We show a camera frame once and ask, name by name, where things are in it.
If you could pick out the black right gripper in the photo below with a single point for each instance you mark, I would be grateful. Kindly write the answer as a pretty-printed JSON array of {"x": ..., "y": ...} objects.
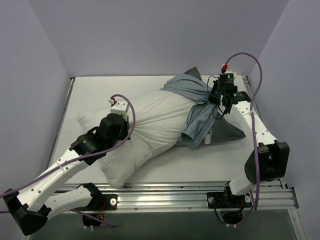
[{"x": 214, "y": 98}]

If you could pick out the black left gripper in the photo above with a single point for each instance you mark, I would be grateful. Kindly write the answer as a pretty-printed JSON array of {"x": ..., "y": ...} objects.
[{"x": 122, "y": 130}]

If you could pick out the blue pillowcase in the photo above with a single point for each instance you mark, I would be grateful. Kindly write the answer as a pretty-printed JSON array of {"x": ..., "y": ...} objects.
[{"x": 202, "y": 118}]

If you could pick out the white pillow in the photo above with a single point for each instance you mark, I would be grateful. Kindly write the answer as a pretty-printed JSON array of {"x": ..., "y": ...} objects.
[{"x": 160, "y": 119}]

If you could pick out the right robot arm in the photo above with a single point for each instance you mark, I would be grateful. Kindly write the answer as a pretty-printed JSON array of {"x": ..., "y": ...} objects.
[{"x": 236, "y": 104}]

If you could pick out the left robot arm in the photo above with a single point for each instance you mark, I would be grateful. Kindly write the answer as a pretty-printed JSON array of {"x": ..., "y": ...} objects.
[{"x": 34, "y": 204}]

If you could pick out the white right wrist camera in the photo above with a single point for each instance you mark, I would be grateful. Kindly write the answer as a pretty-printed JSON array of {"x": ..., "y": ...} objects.
[{"x": 226, "y": 70}]

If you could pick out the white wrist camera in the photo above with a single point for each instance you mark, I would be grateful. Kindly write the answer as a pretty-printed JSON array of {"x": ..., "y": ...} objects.
[
  {"x": 119, "y": 107},
  {"x": 226, "y": 70}
]

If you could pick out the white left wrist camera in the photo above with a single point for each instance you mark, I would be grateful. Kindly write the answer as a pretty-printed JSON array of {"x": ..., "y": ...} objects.
[{"x": 119, "y": 107}]

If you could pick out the aluminium right side rail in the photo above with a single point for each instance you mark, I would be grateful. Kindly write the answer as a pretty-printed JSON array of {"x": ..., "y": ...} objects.
[{"x": 260, "y": 117}]

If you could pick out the aluminium rail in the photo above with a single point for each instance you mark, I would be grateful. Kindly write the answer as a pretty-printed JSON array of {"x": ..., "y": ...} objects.
[
  {"x": 163, "y": 197},
  {"x": 72, "y": 80},
  {"x": 260, "y": 117}
]

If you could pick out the aluminium left side rail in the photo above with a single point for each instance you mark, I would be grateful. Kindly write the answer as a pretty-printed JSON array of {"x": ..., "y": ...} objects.
[{"x": 72, "y": 80}]

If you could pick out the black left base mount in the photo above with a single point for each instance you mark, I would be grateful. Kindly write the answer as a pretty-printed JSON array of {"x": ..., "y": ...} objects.
[{"x": 106, "y": 202}]

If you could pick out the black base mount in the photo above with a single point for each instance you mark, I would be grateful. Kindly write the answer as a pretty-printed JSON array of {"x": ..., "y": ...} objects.
[
  {"x": 106, "y": 202},
  {"x": 222, "y": 200}
]

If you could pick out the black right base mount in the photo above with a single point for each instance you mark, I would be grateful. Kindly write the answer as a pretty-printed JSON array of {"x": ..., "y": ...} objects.
[{"x": 222, "y": 200}]

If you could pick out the aluminium front rail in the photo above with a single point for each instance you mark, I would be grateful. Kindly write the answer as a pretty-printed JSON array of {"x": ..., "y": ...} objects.
[{"x": 163, "y": 197}]

